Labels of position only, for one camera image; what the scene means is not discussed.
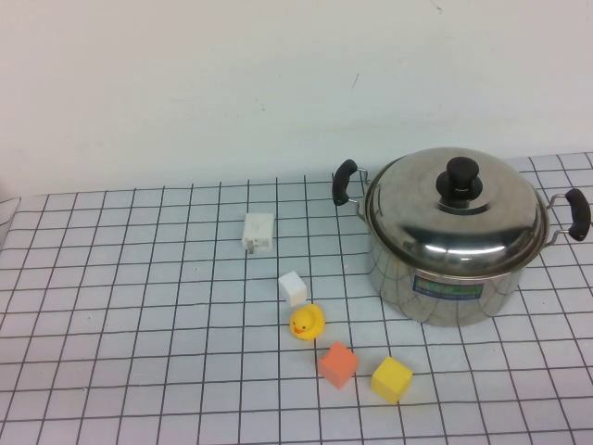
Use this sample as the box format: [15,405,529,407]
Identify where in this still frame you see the steel lid black knob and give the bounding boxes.
[363,146,548,279]

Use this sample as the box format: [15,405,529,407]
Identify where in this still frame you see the white power adapter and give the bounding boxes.
[241,211,276,256]

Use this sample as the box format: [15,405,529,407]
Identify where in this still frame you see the white foam cube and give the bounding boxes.
[277,272,309,308]

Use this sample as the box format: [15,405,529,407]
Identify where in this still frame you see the yellow rubber duck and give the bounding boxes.
[288,303,325,343]

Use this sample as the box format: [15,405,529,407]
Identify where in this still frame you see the orange foam cube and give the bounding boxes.
[317,341,360,390]

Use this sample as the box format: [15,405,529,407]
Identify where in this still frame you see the yellow foam cube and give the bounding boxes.
[370,356,414,406]

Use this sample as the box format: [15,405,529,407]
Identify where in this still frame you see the stainless steel pot black handles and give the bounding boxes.
[331,146,592,328]

